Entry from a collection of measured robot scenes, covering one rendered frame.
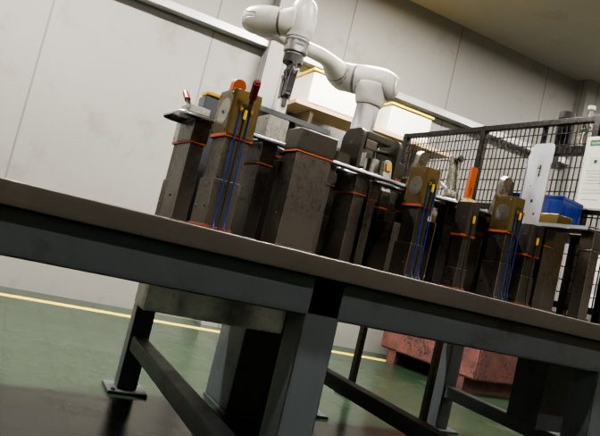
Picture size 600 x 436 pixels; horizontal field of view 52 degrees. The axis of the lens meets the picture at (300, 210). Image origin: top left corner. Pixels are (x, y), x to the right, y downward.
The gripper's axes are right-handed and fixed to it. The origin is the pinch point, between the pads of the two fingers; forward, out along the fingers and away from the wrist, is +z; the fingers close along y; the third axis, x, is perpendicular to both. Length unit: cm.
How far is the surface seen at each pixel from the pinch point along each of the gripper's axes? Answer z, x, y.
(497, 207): 20, 70, 41
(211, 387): 115, 13, -55
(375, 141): 4.3, 33.7, 12.6
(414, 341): 95, 219, -241
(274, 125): 12.3, -7.0, 25.1
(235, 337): 90, 15, -41
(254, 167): 29, -14, 42
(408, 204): 28, 35, 46
